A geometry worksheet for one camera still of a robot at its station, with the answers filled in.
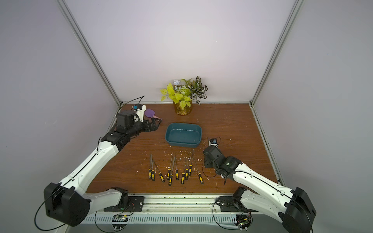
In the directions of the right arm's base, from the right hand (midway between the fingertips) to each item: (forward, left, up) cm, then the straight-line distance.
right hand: (208, 154), depth 80 cm
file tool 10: (-9, +4, -9) cm, 14 cm away
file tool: (-6, +35, -9) cm, 36 cm away
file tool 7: (-9, +14, -9) cm, 19 cm away
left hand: (+13, +29, +15) cm, 35 cm away
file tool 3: (-8, +28, -9) cm, 31 cm away
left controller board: (-31, +46, -13) cm, 57 cm away
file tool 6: (-7, +18, -9) cm, 21 cm away
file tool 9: (-4, +10, -9) cm, 14 cm away
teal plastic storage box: (+19, +16, -10) cm, 27 cm away
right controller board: (-29, -17, -11) cm, 35 cm away
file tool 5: (-9, +21, -9) cm, 25 cm away
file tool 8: (-7, +12, -9) cm, 17 cm away
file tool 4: (-6, +23, -9) cm, 26 cm away
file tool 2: (-7, +33, -9) cm, 35 cm away
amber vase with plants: (+42, +17, +9) cm, 46 cm away
